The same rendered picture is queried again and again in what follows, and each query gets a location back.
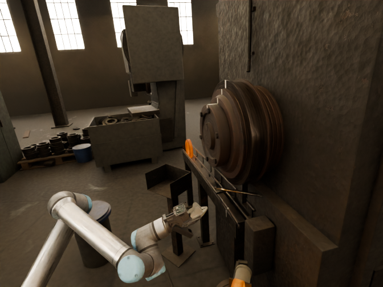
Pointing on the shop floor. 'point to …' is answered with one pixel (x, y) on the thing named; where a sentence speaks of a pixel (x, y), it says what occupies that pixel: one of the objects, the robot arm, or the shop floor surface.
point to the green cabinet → (8, 145)
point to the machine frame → (314, 136)
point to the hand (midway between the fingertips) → (205, 209)
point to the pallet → (53, 150)
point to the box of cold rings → (124, 139)
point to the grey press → (156, 66)
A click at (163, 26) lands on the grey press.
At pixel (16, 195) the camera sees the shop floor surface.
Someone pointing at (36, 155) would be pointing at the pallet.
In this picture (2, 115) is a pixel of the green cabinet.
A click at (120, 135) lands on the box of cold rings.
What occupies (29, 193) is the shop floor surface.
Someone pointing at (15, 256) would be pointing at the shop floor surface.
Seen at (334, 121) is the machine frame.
